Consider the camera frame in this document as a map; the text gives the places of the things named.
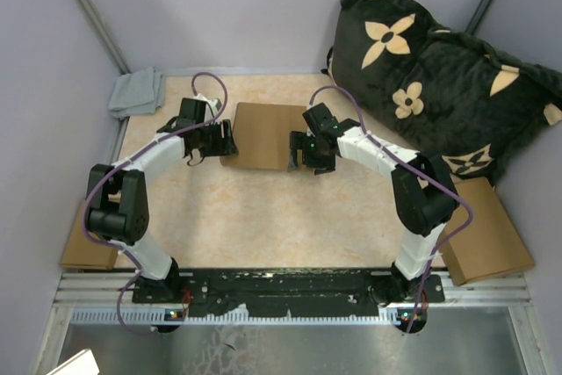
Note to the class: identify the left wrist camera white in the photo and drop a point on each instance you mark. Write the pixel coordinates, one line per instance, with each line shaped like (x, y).
(213, 105)

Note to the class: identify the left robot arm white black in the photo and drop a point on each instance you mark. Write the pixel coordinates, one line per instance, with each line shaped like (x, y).
(117, 211)

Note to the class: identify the brown cardboard box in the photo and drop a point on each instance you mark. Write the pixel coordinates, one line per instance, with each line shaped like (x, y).
(262, 133)

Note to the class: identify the black floral plush pillow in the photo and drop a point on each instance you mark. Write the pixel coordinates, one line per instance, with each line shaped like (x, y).
(442, 91)

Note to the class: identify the folded cardboard box right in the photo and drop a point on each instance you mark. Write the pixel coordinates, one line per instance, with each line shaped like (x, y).
(490, 247)

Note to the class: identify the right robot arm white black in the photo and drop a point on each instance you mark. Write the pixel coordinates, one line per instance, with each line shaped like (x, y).
(421, 190)

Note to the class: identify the grey folded cloth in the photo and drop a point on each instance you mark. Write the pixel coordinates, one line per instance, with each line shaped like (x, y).
(138, 93)

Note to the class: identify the aluminium rail frame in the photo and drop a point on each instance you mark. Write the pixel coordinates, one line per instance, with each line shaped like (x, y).
(107, 297)

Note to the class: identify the folded cardboard box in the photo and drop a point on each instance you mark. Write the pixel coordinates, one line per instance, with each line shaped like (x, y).
(490, 247)
(82, 254)

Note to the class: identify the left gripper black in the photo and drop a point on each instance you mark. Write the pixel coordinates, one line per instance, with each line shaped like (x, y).
(224, 146)

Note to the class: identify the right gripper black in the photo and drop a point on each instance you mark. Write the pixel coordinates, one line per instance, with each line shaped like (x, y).
(299, 141)

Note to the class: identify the folded cardboard box left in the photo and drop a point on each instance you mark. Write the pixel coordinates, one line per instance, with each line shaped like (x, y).
(82, 254)

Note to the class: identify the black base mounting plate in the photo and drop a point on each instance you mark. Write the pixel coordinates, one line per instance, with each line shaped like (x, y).
(276, 293)

